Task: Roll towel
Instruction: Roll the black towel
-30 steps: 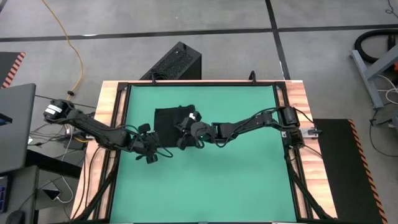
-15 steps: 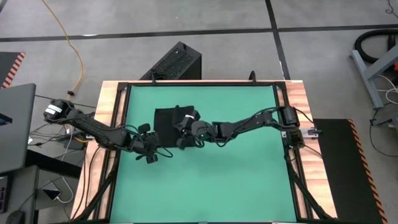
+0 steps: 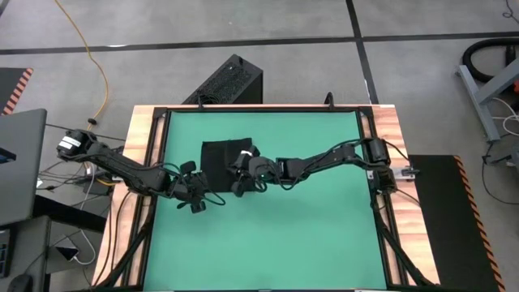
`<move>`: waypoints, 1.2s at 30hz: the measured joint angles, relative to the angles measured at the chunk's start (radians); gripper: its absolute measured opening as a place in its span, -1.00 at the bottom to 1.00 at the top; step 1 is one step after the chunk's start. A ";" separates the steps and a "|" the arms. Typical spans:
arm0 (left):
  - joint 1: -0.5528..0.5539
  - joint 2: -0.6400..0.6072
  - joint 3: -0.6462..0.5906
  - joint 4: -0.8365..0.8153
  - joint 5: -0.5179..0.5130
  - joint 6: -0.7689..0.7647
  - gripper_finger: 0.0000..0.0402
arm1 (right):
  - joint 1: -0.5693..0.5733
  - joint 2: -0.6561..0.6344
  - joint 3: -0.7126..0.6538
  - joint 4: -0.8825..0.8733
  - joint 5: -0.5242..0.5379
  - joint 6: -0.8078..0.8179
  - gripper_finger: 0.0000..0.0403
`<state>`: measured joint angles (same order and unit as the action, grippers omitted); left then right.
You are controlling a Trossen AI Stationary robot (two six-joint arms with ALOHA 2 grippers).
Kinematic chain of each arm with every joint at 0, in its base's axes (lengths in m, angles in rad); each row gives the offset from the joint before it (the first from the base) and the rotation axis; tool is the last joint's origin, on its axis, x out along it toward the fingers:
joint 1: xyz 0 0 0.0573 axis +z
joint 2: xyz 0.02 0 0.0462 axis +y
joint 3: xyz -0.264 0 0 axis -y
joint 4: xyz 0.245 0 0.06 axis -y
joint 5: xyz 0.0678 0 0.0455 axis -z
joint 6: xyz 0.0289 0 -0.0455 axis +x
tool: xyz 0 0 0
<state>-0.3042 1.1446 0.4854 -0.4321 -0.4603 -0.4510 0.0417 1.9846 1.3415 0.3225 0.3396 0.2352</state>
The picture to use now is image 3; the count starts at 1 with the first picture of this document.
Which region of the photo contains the black towel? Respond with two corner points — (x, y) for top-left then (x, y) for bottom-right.
(200, 137), (255, 194)

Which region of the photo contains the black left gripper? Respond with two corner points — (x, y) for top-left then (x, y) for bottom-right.
(168, 161), (210, 215)

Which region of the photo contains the grey laptop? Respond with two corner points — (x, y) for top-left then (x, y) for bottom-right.
(0, 108), (49, 227)

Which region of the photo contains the black hose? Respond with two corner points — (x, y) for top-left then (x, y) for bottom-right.
(461, 38), (519, 84)

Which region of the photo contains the light wooden work table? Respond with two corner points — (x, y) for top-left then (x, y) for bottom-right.
(91, 103), (442, 292)

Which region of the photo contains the grey desk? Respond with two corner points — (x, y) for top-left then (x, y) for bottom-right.
(0, 214), (53, 292)

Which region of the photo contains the black aluminium table frame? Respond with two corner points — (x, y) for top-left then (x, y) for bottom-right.
(97, 104), (431, 292)

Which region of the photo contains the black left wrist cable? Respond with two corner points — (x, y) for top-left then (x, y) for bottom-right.
(201, 188), (227, 207)

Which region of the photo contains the smartphone with dark screen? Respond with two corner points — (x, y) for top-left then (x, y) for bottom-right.
(54, 244), (81, 264)

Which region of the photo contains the small hazard-striped black mat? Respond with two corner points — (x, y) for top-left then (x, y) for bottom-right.
(0, 67), (34, 117)

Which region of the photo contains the yellow cable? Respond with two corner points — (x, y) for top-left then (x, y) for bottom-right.
(54, 0), (110, 167)

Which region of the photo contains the grey metal stand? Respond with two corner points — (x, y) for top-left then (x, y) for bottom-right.
(455, 56), (519, 143)

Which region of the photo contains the green table mat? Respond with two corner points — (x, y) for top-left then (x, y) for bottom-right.
(142, 109), (388, 291)

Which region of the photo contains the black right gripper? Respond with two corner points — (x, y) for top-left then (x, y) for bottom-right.
(229, 144), (281, 199)

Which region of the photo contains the silver mounting bracket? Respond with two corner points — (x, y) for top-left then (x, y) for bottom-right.
(366, 165), (420, 180)

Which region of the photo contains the black computer tower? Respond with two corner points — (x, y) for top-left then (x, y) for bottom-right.
(182, 54), (264, 105)

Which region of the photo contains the large hazard-striped black mat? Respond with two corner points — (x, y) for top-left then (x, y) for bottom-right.
(407, 154), (507, 292)

